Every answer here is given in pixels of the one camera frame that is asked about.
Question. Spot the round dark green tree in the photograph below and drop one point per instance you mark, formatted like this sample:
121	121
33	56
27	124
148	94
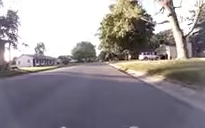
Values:
83	51

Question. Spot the grey asphalt road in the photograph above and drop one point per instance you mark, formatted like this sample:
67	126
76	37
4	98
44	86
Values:
90	96

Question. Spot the big green leafy tree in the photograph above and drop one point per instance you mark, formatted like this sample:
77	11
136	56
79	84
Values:
126	30

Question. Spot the white car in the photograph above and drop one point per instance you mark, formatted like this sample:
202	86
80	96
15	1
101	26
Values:
148	55

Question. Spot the small thin tree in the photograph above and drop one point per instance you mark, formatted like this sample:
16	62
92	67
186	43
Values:
40	48

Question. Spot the white low house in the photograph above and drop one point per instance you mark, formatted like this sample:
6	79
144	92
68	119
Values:
33	60

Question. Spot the pale concrete kerb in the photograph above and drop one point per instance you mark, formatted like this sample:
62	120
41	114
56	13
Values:
176	89

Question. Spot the large pale tree trunk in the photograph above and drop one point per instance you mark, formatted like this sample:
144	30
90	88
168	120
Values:
177	33

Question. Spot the grass verge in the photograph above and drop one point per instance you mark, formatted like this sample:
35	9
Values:
20	70

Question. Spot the grass lawn with tree trunk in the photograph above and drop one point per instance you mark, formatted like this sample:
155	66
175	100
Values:
186	69

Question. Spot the grey house behind trunk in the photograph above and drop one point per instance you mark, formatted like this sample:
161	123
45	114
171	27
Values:
190	48

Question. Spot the tall dark tree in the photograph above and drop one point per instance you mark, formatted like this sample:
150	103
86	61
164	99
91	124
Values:
5	26

